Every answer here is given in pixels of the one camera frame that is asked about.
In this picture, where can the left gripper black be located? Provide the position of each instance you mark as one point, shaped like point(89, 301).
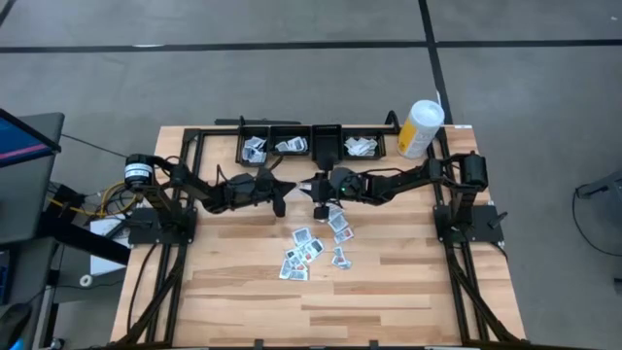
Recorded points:
point(248, 192)

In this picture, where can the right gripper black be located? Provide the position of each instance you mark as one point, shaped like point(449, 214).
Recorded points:
point(340, 187)

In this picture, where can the square white printed packet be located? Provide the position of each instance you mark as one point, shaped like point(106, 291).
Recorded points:
point(252, 154)
point(338, 222)
point(313, 249)
point(338, 252)
point(335, 212)
point(301, 235)
point(343, 234)
point(285, 269)
point(255, 142)
point(298, 275)
point(282, 146)
point(291, 255)
point(297, 143)

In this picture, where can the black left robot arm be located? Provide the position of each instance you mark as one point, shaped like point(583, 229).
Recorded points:
point(165, 189)

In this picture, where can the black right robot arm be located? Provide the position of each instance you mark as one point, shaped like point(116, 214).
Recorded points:
point(413, 177)

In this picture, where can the black plastic mesh basket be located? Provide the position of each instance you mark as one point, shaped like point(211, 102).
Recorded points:
point(381, 153)
point(326, 136)
point(290, 131)
point(240, 131)

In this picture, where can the yellow and white wipes canister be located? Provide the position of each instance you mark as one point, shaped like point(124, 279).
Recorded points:
point(418, 131)

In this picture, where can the white paper sheet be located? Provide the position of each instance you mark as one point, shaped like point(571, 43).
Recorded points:
point(104, 265)

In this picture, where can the black cart support beam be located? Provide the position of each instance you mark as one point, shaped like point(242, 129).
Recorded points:
point(87, 243)

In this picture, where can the white tape roll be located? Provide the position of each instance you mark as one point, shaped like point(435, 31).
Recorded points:
point(82, 280)

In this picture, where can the computer monitor with blue screen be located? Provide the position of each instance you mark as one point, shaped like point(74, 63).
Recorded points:
point(22, 143)

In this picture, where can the grey chair base leg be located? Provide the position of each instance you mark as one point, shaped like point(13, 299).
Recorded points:
point(605, 185)

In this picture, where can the black computer mouse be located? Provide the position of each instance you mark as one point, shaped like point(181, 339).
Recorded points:
point(14, 323)

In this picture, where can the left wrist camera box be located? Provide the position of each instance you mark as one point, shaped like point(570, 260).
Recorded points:
point(240, 184)

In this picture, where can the black curved bracket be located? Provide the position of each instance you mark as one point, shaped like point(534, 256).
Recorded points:
point(388, 119)

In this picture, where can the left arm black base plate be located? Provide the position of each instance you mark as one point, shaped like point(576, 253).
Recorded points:
point(146, 237)

